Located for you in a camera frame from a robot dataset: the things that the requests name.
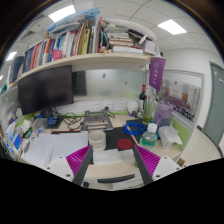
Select stack of flat books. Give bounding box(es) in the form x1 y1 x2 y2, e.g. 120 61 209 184
105 27 156 55

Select black mouse pad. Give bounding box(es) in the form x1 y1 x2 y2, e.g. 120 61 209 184
105 127 135 151

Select clear plastic water bottle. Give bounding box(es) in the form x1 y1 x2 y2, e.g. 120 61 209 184
139 123 157 151

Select row of upright books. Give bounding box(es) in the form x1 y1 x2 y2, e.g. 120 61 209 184
9 16 108 83

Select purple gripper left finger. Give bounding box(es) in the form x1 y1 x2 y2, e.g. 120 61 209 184
45 144 94 187

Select grey laptop stand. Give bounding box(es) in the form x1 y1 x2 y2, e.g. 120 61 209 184
81 109 113 131

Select black computer monitor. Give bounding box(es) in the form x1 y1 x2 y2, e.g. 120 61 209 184
18 66 74 115

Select grey door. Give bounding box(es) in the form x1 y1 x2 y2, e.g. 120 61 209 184
203 63 224 145

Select white tissue pack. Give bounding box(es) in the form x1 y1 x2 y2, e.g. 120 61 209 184
159 125 182 148

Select white paper cup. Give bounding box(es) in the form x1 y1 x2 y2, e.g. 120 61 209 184
88 130 106 152

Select white folded paper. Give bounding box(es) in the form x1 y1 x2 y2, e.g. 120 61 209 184
93 149 122 165

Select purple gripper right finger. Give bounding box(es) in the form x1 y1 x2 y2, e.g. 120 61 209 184
132 144 183 186

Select dark wine bottle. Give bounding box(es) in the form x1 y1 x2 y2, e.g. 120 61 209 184
138 84 146 111

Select purple plastic pitcher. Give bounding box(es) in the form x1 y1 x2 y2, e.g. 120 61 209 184
153 102 173 128

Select pink cup on shelf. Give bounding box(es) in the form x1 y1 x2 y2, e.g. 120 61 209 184
51 50 62 61

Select purple hanging pennant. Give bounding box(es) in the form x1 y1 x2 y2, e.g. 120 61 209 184
149 57 166 91

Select white wall shelf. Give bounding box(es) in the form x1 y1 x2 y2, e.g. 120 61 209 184
9 53 152 88

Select white paper sheets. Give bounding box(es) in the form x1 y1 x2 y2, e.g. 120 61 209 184
25 131 88 168

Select black cables on desk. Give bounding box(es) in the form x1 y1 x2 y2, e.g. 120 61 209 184
51 108 88 132

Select group photo poster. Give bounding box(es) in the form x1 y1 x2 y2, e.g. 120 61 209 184
161 79 200 122

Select red round coaster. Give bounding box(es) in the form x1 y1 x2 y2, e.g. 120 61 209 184
117 139 133 150

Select coiled blue cable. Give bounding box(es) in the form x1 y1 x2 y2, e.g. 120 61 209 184
121 121 148 136

